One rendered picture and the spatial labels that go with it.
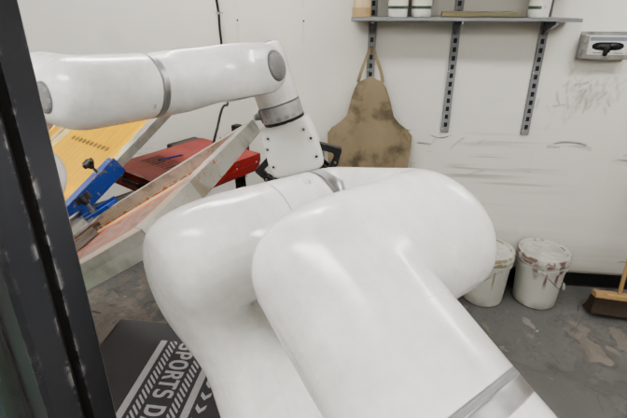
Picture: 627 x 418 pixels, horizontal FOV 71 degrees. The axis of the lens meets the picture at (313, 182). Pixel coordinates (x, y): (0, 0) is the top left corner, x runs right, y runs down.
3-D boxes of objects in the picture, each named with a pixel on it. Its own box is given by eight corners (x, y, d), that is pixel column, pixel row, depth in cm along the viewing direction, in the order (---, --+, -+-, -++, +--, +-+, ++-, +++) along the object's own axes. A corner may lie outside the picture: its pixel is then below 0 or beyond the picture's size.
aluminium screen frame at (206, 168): (261, 131, 112) (253, 118, 110) (159, 251, 58) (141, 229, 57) (54, 255, 135) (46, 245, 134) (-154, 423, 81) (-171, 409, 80)
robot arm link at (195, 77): (133, 122, 60) (240, 103, 77) (194, 109, 53) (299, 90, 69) (117, 60, 59) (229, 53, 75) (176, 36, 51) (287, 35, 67)
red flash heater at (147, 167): (208, 153, 260) (206, 133, 255) (266, 170, 234) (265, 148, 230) (111, 185, 215) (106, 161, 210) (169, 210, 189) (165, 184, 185)
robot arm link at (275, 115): (246, 115, 76) (252, 130, 77) (295, 101, 74) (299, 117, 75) (257, 105, 83) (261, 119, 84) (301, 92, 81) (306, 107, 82)
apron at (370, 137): (404, 206, 299) (419, 45, 259) (405, 211, 292) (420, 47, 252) (327, 202, 305) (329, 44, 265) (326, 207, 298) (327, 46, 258)
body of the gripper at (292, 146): (250, 125, 77) (271, 183, 80) (306, 109, 74) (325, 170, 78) (260, 115, 83) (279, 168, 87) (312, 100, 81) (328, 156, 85)
